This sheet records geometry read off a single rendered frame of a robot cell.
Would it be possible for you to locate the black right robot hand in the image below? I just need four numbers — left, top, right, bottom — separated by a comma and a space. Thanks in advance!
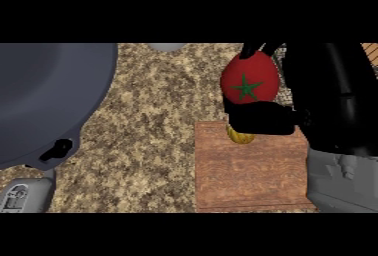
227, 42, 378, 158

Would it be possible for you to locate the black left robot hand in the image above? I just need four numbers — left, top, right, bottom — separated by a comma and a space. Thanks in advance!
38, 137, 76, 163

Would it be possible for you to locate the red tomato with green star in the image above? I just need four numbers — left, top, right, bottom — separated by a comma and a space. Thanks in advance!
219, 50, 283, 105

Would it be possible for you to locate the brown wooden cutting board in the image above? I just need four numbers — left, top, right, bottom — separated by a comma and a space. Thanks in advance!
194, 120, 318, 213

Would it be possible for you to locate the large dark grey rounded object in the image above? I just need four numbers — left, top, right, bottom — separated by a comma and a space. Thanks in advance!
0, 42, 120, 172

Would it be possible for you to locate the orange striped wooden object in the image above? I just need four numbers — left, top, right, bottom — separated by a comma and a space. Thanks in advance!
361, 42, 378, 64

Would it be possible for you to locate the yellow fruit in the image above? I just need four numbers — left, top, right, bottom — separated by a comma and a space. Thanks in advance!
225, 124, 258, 146

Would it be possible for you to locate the pale grey rounded object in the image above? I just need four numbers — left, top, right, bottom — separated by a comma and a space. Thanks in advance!
147, 42, 190, 53

